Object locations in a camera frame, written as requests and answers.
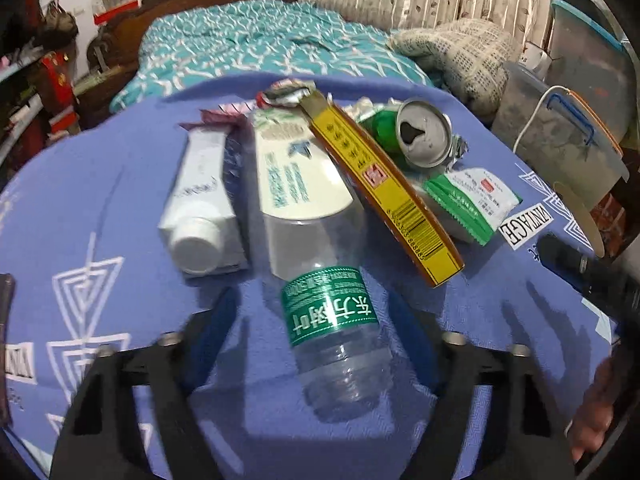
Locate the clear plastic bottle green label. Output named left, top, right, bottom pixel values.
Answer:
left=250, top=108, right=392, bottom=422

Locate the white mug with star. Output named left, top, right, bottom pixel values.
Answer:
left=518, top=41, right=552, bottom=80

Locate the beige round trash bin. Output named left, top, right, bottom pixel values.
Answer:
left=553, top=181, right=605, bottom=258

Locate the cream grid pattern pillow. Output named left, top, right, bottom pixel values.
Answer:
left=388, top=18, right=522, bottom=119

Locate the pink crumpled foil wrapper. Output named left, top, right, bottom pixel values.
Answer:
left=179, top=110, right=247, bottom=131

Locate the upper clear storage box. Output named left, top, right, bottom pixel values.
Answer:
left=546, top=0, right=636, bottom=141

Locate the teal patterned quilt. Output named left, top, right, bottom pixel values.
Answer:
left=110, top=0, right=431, bottom=114

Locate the yellow brown cardboard box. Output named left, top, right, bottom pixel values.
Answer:
left=300, top=91, right=464, bottom=287

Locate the metal shelf with clutter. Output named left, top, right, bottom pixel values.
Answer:
left=1, top=0, right=79, bottom=177

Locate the dark wooden headboard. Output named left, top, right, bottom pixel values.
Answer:
left=86, top=0, right=300, bottom=73

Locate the green crushed soda can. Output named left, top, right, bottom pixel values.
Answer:
left=350, top=98, right=469, bottom=171

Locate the blue patterned bed sheet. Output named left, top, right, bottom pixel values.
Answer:
left=1, top=74, right=611, bottom=479

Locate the white cable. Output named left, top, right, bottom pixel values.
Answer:
left=511, top=84, right=572, bottom=157

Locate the person's right hand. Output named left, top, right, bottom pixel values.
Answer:
left=567, top=356, right=622, bottom=463

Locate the green white snack packet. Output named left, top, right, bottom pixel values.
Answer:
left=422, top=168, right=522, bottom=246

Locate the clear storage box blue handle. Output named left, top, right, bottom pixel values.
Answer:
left=491, top=62, right=629, bottom=209

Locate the white carton with cap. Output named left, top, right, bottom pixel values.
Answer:
left=158, top=125, right=247, bottom=278

